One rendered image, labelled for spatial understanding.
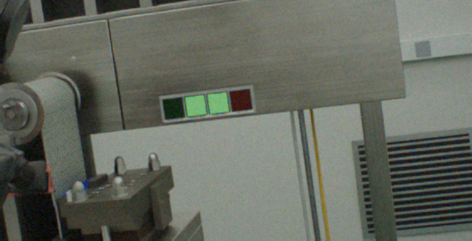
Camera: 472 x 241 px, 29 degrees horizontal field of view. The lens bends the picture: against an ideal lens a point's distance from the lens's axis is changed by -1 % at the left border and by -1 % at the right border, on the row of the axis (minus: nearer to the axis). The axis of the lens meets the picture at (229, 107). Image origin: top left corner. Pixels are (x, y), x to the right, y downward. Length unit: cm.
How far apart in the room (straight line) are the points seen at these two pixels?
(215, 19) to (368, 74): 42
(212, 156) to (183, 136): 18
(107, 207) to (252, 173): 274
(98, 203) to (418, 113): 281
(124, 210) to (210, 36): 54
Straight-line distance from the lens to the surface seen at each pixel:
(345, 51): 236
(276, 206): 486
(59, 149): 229
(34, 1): 255
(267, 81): 239
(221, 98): 241
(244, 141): 481
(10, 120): 221
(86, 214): 217
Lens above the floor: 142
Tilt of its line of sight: 6 degrees down
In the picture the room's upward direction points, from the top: 8 degrees counter-clockwise
